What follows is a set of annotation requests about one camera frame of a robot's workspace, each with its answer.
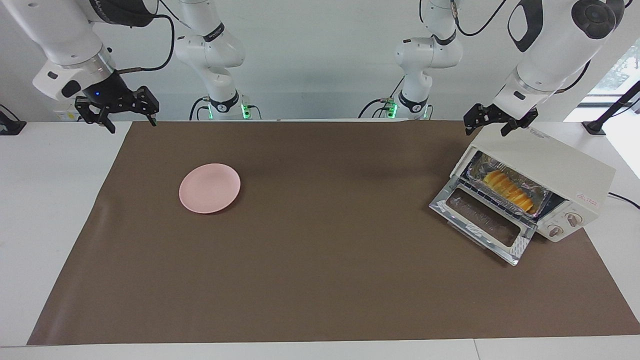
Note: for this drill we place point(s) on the black table clamp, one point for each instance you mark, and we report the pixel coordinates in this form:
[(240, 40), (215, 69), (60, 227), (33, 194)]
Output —
[(10, 126)]

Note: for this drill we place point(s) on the cream oven knob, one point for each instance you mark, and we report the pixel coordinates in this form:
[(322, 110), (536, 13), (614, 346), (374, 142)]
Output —
[(556, 230), (574, 218)]

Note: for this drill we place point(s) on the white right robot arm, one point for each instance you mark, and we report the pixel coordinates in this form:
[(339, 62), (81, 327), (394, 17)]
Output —
[(60, 30)]

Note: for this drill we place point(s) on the pink round plate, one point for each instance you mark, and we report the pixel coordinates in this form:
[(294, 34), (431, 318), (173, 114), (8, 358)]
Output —
[(210, 188)]

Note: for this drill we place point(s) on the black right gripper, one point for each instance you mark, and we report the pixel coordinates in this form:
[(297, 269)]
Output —
[(117, 97)]

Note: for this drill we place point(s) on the glass oven door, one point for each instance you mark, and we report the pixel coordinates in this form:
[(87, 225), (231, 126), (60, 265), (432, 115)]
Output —
[(480, 235)]

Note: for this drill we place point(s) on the white wall socket box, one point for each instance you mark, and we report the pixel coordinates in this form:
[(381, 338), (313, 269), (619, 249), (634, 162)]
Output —
[(65, 116)]

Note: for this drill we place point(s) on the cream white toaster oven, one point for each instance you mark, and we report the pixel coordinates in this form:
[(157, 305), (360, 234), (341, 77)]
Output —
[(555, 165)]

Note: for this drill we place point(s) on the aluminium foil tray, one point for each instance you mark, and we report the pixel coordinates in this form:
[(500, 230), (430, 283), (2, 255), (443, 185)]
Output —
[(542, 205)]

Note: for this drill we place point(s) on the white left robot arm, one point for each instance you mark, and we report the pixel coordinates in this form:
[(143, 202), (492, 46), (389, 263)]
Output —
[(555, 50)]

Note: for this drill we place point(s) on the yellow sliced bread loaf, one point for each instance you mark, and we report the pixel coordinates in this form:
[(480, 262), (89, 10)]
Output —
[(507, 190)]

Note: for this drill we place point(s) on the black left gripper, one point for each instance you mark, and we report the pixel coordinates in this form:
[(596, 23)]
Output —
[(487, 115)]

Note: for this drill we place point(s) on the black camera stand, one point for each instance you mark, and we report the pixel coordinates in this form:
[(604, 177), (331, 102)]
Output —
[(607, 112)]

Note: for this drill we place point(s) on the brown table mat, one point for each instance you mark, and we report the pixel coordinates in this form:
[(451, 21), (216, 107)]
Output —
[(320, 280)]

